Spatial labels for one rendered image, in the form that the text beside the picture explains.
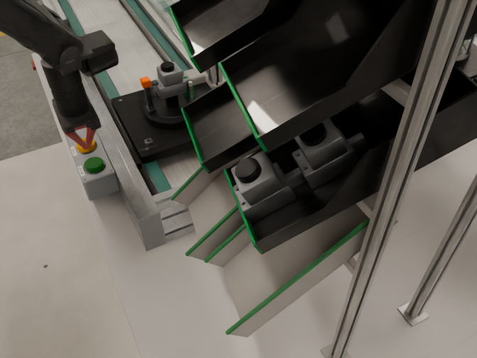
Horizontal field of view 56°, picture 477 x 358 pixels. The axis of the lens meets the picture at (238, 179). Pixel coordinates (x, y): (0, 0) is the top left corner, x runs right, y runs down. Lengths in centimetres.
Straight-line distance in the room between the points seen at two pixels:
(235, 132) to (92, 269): 46
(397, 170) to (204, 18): 30
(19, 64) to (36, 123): 69
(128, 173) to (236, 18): 51
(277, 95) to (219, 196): 37
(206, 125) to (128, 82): 66
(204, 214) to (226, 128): 20
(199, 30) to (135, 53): 87
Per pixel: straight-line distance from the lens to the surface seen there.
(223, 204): 78
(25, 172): 121
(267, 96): 46
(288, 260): 67
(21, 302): 98
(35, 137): 276
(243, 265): 73
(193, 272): 92
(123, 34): 156
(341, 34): 49
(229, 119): 67
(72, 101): 87
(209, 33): 57
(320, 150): 51
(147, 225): 90
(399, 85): 44
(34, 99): 306
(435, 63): 40
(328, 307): 89
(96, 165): 99
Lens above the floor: 163
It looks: 46 degrees down
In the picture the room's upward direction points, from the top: 1 degrees counter-clockwise
